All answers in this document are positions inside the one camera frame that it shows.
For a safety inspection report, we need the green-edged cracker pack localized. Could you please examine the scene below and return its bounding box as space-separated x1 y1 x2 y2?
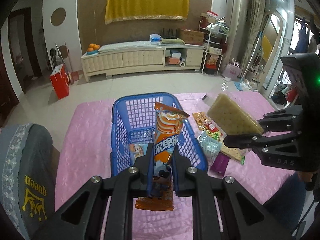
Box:
220 144 247 165

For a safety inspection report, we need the purple snack packet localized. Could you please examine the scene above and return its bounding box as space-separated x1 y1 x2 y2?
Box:
210 152 230 176

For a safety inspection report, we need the light blue biscuit pack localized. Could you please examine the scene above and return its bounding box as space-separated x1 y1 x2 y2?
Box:
197 130 221 166

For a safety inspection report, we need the clear-wrapped cracker pack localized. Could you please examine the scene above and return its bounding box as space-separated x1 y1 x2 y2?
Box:
202 91 265 135

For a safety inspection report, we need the orange wafer snack packet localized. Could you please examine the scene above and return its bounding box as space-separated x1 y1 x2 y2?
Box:
135 102 189 211

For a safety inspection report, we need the blue plastic basket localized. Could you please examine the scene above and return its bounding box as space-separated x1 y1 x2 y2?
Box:
111 92 208 176

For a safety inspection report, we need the yellow-green snack sachet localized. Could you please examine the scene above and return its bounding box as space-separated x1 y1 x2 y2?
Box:
206 130 221 141

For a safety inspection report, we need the orange snack sachet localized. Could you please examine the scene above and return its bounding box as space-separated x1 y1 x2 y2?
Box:
192 112 207 131

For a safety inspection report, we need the pink quilted table cover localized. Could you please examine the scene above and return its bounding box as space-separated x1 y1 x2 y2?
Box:
55 99 292 239

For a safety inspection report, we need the cartoon light blue snack bag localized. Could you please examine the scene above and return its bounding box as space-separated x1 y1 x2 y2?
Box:
129 144 146 164

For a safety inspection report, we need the pink gift bag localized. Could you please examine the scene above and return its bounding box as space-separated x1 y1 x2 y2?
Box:
222 59 241 81

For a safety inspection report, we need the grey queen cushion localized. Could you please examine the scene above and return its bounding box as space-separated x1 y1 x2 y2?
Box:
1 124 55 239

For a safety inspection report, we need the white metal shelf rack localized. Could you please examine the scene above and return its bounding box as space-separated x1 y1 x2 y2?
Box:
199 17 229 75

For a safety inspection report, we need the standing air conditioner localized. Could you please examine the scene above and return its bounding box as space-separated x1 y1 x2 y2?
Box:
221 0 248 69

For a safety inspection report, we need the brown cardboard box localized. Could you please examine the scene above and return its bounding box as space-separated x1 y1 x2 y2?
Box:
178 29 204 46

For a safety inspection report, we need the green folded towel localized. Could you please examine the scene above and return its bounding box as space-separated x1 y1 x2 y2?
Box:
161 37 185 45

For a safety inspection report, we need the red paper bag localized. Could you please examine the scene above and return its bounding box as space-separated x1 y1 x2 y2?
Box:
50 64 69 100

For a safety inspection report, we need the blue tissue pack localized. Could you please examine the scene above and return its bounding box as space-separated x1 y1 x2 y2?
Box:
149 34 162 43

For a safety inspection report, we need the cream TV cabinet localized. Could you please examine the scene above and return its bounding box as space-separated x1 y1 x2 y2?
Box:
81 41 204 81

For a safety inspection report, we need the pile of oranges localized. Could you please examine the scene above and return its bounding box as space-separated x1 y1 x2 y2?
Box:
87 43 100 53

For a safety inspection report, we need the yellow cloth cover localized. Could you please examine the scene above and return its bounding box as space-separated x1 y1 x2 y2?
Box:
105 0 190 24

